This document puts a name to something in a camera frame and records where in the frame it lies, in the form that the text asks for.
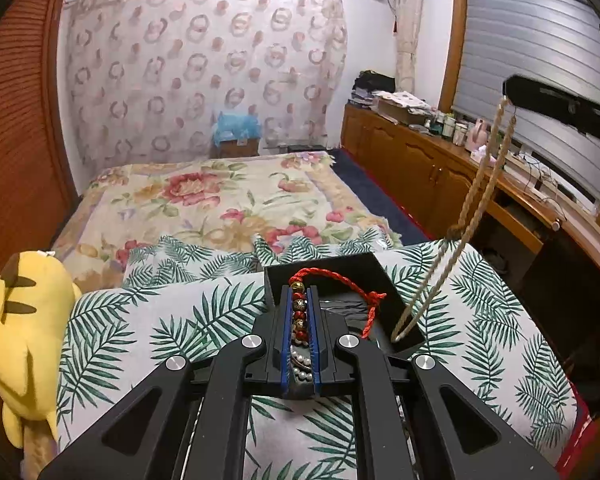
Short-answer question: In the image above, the beige small pearl strand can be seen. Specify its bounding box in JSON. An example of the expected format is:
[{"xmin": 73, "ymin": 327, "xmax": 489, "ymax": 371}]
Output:
[{"xmin": 390, "ymin": 96, "xmax": 516, "ymax": 342}]

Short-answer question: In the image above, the white pearl necklace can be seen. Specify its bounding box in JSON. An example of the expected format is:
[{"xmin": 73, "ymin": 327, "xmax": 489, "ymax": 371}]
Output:
[{"xmin": 289, "ymin": 343, "xmax": 314, "ymax": 384}]

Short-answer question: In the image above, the red cord bead bracelet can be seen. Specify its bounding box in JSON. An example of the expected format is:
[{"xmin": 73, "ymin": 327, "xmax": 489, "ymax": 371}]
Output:
[{"xmin": 288, "ymin": 266, "xmax": 388, "ymax": 348}]

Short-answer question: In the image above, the black square jewelry box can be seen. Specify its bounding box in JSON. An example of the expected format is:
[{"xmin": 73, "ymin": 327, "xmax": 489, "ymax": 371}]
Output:
[{"xmin": 263, "ymin": 252, "xmax": 426, "ymax": 358}]

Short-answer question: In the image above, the grey window blind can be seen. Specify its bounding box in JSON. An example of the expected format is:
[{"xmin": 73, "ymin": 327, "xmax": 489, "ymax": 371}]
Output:
[{"xmin": 452, "ymin": 0, "xmax": 600, "ymax": 200}]

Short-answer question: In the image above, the palm leaf print blanket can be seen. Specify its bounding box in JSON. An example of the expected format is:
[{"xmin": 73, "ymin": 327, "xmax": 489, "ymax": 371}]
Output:
[{"xmin": 57, "ymin": 228, "xmax": 579, "ymax": 479}]

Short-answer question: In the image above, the wooden sideboard cabinet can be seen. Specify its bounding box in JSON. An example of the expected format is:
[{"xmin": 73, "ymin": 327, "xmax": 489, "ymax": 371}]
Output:
[{"xmin": 340, "ymin": 104, "xmax": 600, "ymax": 284}]

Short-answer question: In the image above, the pink bottle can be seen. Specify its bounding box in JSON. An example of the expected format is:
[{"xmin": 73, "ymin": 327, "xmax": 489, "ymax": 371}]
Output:
[{"xmin": 465, "ymin": 118, "xmax": 489, "ymax": 153}]

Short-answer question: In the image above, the box with floral cloth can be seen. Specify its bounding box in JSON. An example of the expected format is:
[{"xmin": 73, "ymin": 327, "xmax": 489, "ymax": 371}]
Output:
[{"xmin": 372, "ymin": 90, "xmax": 434, "ymax": 125}]

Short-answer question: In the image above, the yellow plush toy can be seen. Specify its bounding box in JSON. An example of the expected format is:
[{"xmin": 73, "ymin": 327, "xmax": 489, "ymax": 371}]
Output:
[{"xmin": 0, "ymin": 250, "xmax": 82, "ymax": 448}]

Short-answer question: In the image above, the floral bedspread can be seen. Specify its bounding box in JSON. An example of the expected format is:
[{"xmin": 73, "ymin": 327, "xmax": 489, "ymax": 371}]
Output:
[{"xmin": 53, "ymin": 152, "xmax": 401, "ymax": 292}]

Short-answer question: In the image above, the stack of folded clothes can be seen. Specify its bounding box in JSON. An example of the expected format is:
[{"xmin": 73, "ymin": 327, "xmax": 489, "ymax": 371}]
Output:
[{"xmin": 349, "ymin": 70, "xmax": 396, "ymax": 110}]

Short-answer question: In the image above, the blue bag on box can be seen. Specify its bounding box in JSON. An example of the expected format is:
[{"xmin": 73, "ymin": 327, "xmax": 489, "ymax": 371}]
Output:
[{"xmin": 212, "ymin": 113, "xmax": 261, "ymax": 158}]

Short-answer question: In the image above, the brown louvered wardrobe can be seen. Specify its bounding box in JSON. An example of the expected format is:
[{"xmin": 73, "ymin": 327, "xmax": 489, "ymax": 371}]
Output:
[{"xmin": 0, "ymin": 0, "xmax": 79, "ymax": 272}]

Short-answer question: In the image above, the circle pattern curtain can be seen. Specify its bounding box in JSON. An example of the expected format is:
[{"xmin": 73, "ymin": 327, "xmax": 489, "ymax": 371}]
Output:
[{"xmin": 66, "ymin": 0, "xmax": 348, "ymax": 174}]

